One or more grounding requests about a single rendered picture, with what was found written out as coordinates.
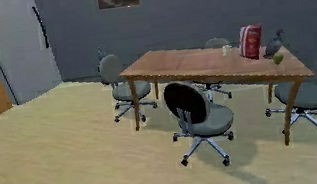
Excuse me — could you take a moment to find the grey office chair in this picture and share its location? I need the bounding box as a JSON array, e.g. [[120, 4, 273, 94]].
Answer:
[[257, 47, 317, 148], [187, 35, 238, 104], [161, 74, 241, 174], [96, 49, 160, 128]]

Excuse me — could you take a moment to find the brown wooden table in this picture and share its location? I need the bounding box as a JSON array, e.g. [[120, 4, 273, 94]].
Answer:
[[116, 30, 317, 166]]

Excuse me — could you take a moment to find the small clear glass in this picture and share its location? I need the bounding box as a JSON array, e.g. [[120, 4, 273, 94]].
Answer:
[[221, 44, 232, 57]]

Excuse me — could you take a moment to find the red and white bag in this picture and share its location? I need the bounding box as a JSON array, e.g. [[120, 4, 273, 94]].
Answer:
[[235, 22, 267, 63]]

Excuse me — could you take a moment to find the green apple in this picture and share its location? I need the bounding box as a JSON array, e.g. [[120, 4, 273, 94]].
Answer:
[[272, 52, 285, 66]]

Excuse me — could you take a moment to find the dark grey bird figure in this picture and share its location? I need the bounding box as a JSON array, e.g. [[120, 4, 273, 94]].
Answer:
[[260, 28, 288, 60]]

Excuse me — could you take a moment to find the grey fridge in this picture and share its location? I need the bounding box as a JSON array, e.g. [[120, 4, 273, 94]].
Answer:
[[0, 0, 66, 108]]

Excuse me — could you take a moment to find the black fridge handle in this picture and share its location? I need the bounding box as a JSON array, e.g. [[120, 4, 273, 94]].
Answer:
[[31, 4, 51, 51]]

